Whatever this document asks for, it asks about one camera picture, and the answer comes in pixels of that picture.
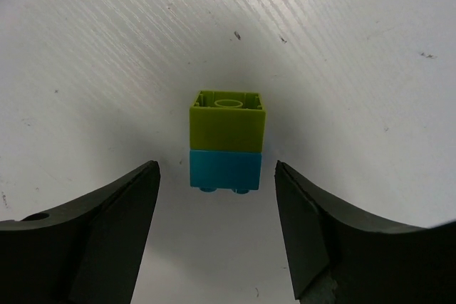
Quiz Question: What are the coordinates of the small blue lego brick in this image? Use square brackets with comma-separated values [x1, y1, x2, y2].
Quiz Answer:
[190, 150, 262, 194]

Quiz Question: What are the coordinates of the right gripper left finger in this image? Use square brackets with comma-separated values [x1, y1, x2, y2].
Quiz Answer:
[1, 161, 160, 303]

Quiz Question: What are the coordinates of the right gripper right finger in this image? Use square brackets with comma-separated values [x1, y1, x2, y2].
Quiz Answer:
[274, 162, 455, 303]

